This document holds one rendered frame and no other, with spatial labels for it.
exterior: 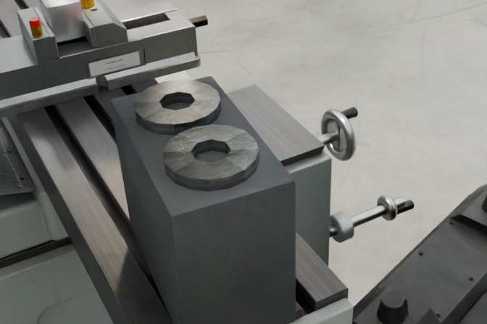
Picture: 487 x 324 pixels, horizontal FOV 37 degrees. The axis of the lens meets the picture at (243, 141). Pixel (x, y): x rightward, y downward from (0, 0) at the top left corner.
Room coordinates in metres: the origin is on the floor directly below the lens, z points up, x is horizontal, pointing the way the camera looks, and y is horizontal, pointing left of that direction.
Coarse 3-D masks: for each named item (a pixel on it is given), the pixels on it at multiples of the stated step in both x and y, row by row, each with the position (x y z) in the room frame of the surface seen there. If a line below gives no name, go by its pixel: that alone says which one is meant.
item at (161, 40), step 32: (128, 32) 1.10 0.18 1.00; (160, 32) 1.09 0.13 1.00; (192, 32) 1.11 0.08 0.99; (0, 64) 1.01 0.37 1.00; (32, 64) 1.01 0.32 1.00; (64, 64) 1.02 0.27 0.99; (96, 64) 1.04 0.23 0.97; (128, 64) 1.06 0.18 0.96; (160, 64) 1.08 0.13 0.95; (192, 64) 1.09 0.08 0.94; (0, 96) 0.98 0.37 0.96; (32, 96) 0.99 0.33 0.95; (64, 96) 1.00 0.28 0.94
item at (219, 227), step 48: (144, 96) 0.66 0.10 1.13; (192, 96) 0.66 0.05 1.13; (144, 144) 0.59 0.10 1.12; (192, 144) 0.57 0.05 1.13; (240, 144) 0.57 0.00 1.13; (144, 192) 0.57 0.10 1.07; (192, 192) 0.51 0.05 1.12; (240, 192) 0.51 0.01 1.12; (288, 192) 0.52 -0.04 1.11; (144, 240) 0.61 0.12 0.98; (192, 240) 0.49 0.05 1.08; (240, 240) 0.50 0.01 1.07; (288, 240) 0.52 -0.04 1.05; (192, 288) 0.49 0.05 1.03; (240, 288) 0.50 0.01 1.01; (288, 288) 0.52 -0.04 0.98
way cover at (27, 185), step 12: (0, 120) 1.08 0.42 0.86; (0, 132) 1.04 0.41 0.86; (0, 144) 1.00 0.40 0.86; (12, 144) 1.00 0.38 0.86; (0, 156) 0.96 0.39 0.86; (12, 156) 0.96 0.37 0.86; (0, 168) 0.92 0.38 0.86; (24, 168) 0.93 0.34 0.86; (0, 180) 0.89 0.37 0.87; (12, 180) 0.89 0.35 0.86; (24, 180) 0.89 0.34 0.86; (0, 192) 0.86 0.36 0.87; (12, 192) 0.86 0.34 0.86; (24, 192) 0.87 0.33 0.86
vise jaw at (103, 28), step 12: (96, 0) 1.14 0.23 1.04; (84, 12) 1.10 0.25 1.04; (96, 12) 1.09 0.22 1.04; (108, 12) 1.10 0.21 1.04; (84, 24) 1.07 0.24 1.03; (96, 24) 1.05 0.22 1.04; (108, 24) 1.05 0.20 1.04; (120, 24) 1.07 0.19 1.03; (96, 36) 1.04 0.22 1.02; (108, 36) 1.05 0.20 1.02; (120, 36) 1.06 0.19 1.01
